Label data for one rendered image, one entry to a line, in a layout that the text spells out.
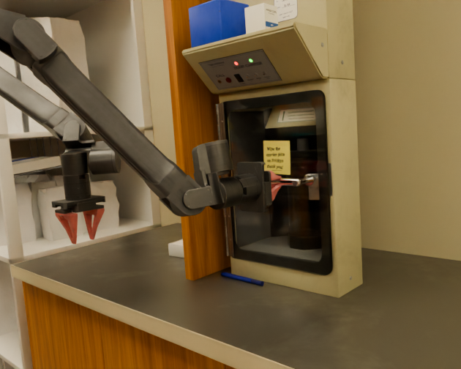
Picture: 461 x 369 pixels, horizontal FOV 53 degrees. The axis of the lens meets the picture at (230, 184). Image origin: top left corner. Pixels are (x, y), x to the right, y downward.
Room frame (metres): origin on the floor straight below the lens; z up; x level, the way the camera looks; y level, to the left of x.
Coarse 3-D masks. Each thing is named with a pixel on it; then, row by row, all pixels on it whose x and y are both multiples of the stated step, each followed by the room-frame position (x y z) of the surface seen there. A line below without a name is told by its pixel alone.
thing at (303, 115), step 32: (288, 96) 1.02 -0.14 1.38; (320, 96) 0.97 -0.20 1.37; (256, 128) 1.09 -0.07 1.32; (288, 128) 1.02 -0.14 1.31; (320, 128) 0.97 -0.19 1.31; (256, 160) 1.09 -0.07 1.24; (320, 160) 0.97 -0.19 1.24; (288, 192) 1.03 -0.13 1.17; (320, 192) 0.97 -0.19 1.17; (256, 224) 1.10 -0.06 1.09; (288, 224) 1.03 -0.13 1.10; (320, 224) 0.98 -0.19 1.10; (256, 256) 1.11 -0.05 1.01; (288, 256) 1.04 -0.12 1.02; (320, 256) 0.98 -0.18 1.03
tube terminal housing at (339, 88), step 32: (256, 0) 1.09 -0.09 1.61; (320, 0) 0.98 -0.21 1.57; (352, 32) 1.04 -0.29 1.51; (352, 64) 1.04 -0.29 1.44; (224, 96) 1.17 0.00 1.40; (256, 96) 1.10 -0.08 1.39; (352, 96) 1.03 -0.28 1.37; (352, 128) 1.03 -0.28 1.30; (352, 160) 1.03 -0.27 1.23; (352, 192) 1.02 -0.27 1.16; (352, 224) 1.02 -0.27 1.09; (352, 256) 1.01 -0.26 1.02; (320, 288) 1.00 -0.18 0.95; (352, 288) 1.01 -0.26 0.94
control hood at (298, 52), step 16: (256, 32) 0.95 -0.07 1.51; (272, 32) 0.92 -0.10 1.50; (288, 32) 0.90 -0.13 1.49; (304, 32) 0.91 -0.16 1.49; (320, 32) 0.95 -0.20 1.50; (192, 48) 1.07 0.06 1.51; (208, 48) 1.04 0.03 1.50; (224, 48) 1.02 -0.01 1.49; (240, 48) 1.00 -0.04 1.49; (256, 48) 0.97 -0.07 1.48; (272, 48) 0.95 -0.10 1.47; (288, 48) 0.93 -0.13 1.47; (304, 48) 0.91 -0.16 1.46; (320, 48) 0.94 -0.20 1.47; (192, 64) 1.11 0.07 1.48; (272, 64) 0.99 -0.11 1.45; (288, 64) 0.97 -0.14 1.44; (304, 64) 0.94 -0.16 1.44; (320, 64) 0.94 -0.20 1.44; (208, 80) 1.13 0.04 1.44; (288, 80) 1.00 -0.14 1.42; (304, 80) 0.98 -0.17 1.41
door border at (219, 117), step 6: (222, 108) 1.16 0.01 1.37; (222, 114) 1.16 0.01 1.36; (222, 120) 1.16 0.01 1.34; (222, 126) 1.16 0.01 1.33; (222, 132) 1.17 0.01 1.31; (222, 138) 1.17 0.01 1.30; (228, 210) 1.17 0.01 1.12; (228, 216) 1.16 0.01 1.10; (228, 222) 1.17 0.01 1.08; (228, 228) 1.17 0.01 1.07; (228, 234) 1.17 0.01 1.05; (228, 240) 1.17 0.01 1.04; (228, 246) 1.17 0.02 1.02; (228, 252) 1.17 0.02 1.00
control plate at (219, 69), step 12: (216, 60) 1.06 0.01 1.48; (228, 60) 1.04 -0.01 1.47; (240, 60) 1.02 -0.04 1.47; (264, 60) 0.99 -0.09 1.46; (216, 72) 1.09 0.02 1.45; (228, 72) 1.07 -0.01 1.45; (240, 72) 1.05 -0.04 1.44; (252, 72) 1.03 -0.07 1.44; (276, 72) 1.00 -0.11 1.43; (216, 84) 1.13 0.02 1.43; (228, 84) 1.11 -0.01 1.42; (240, 84) 1.08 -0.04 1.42; (252, 84) 1.06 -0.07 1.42
